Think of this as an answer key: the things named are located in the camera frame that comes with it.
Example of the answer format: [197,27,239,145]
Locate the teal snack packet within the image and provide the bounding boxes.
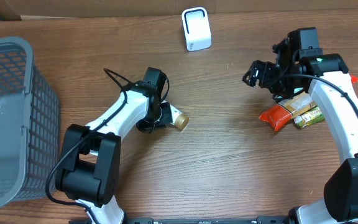
[293,88,303,94]

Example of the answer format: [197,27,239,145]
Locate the green yellow snack pouch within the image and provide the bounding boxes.
[294,106,325,128]

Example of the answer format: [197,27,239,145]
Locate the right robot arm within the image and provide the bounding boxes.
[242,27,358,223]

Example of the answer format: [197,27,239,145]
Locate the spaghetti pack orange ends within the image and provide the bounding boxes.
[259,93,317,131]

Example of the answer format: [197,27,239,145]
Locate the white Pantene tube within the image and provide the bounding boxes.
[170,105,189,130]

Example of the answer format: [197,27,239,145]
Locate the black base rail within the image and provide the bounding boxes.
[68,217,345,224]

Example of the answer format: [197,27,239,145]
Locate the grey plastic basket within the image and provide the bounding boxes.
[0,37,60,207]

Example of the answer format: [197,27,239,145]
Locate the white barcode scanner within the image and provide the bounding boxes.
[181,7,212,52]

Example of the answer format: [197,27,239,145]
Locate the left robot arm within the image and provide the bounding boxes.
[47,67,173,223]

